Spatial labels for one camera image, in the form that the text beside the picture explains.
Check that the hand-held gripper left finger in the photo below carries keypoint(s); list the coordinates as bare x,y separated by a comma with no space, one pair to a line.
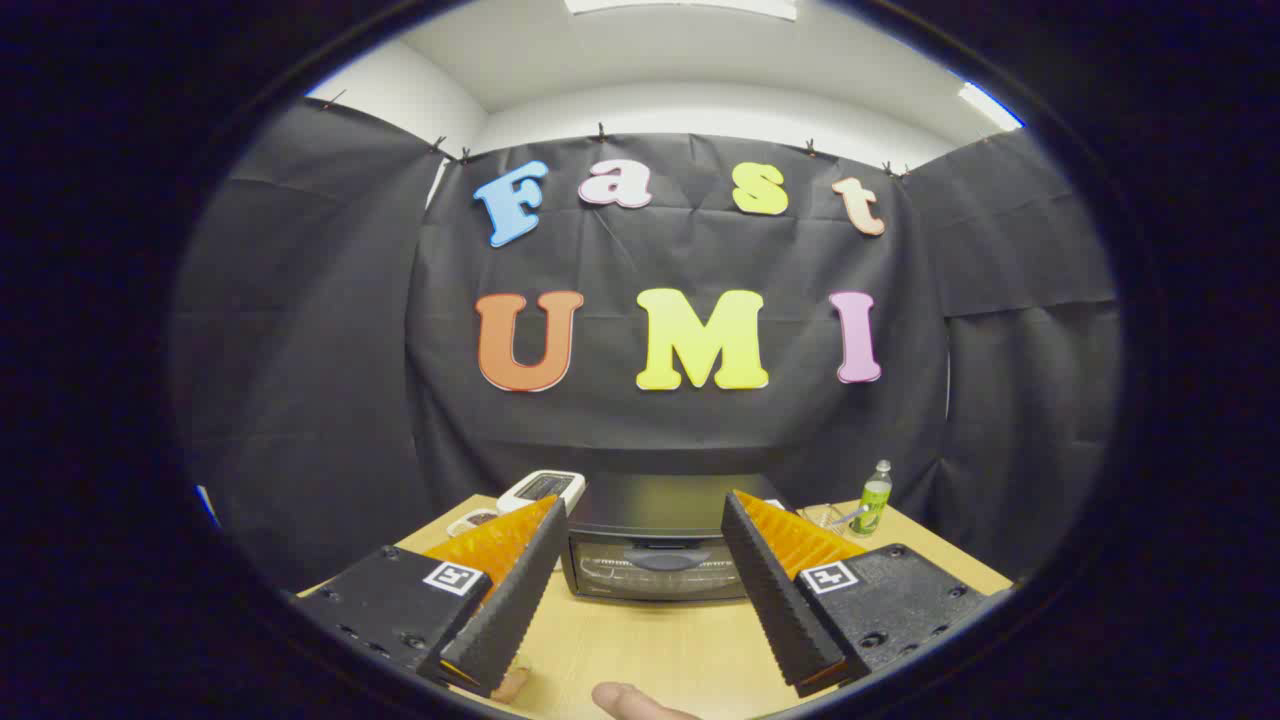
520,600

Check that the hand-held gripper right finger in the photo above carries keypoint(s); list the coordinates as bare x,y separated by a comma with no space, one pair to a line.
775,600

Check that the black toaster oven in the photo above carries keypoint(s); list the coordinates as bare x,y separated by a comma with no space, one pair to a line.
650,500

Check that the white pop-up toaster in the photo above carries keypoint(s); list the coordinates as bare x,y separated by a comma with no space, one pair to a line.
540,487

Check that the small white snack dish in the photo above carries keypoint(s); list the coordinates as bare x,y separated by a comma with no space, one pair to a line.
470,522

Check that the clear glass with striped straw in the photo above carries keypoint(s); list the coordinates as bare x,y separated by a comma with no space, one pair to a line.
825,517

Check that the green drink bottle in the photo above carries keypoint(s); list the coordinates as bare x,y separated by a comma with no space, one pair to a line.
872,505

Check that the ceiling light panel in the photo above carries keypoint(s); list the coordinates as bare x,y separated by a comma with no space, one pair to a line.
990,106
680,6

